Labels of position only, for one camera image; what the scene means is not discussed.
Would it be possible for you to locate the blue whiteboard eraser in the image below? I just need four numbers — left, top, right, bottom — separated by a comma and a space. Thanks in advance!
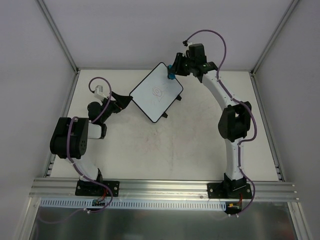
167, 64, 176, 80

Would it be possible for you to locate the white whiteboard black frame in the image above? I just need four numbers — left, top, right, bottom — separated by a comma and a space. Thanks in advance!
129, 62, 184, 123

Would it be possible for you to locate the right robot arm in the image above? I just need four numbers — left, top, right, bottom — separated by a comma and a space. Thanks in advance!
167, 41, 251, 198

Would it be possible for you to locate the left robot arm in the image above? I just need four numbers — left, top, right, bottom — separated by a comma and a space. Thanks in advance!
49, 92, 133, 195

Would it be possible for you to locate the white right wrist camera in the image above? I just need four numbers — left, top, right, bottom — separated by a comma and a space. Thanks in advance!
182, 40, 193, 58

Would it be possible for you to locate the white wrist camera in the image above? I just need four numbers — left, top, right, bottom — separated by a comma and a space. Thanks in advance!
94, 85, 107, 101
182, 40, 193, 58

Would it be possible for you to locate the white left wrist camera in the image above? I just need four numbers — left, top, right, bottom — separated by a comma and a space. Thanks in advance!
94, 85, 107, 101

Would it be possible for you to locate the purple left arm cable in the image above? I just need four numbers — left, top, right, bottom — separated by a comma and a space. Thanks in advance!
66, 76, 113, 214

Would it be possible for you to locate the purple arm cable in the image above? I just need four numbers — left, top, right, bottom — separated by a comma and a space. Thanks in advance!
66, 76, 113, 214
183, 29, 258, 218

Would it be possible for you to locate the whiteboard wire stand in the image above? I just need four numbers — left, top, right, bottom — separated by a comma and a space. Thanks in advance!
161, 94, 183, 118

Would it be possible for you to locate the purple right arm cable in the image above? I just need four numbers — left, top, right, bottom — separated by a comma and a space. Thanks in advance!
183, 29, 258, 218

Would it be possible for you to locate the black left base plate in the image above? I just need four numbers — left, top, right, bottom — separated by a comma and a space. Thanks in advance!
75, 180, 120, 197

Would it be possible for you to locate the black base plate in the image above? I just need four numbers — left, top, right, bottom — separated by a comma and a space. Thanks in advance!
75, 180, 120, 197
206, 182, 253, 200

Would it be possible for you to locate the aluminium mounting rail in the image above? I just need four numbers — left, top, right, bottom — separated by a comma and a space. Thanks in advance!
29, 177, 300, 202

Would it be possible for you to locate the right aluminium frame post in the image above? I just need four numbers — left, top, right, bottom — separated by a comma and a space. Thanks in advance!
250, 0, 300, 77

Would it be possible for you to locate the aluminium frame post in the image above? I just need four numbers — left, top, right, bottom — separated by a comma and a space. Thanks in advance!
250, 0, 300, 77
35, 0, 79, 74

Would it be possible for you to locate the white slotted cable duct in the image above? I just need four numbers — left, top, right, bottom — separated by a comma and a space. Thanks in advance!
39, 197, 227, 211

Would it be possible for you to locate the left aluminium frame post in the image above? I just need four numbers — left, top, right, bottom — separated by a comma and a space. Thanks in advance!
35, 0, 79, 74

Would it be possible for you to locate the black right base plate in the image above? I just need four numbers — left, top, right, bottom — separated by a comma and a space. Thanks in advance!
206, 182, 253, 200

